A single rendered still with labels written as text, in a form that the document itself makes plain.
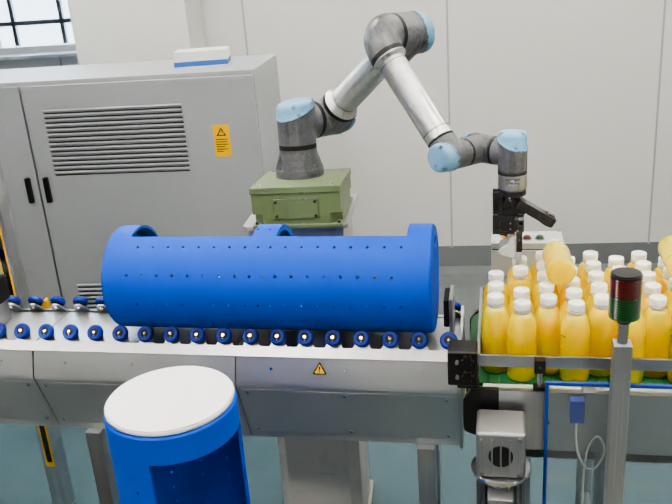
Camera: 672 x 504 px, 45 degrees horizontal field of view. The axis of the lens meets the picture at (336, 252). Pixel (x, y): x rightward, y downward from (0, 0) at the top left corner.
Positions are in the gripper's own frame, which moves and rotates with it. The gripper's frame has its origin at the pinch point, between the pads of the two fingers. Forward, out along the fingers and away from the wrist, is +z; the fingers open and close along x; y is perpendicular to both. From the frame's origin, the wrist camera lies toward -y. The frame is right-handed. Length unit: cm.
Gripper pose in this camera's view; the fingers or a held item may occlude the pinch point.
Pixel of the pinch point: (519, 260)
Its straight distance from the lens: 225.7
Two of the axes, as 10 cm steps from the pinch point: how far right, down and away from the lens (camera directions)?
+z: 0.7, 9.3, 3.5
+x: -1.8, 3.6, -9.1
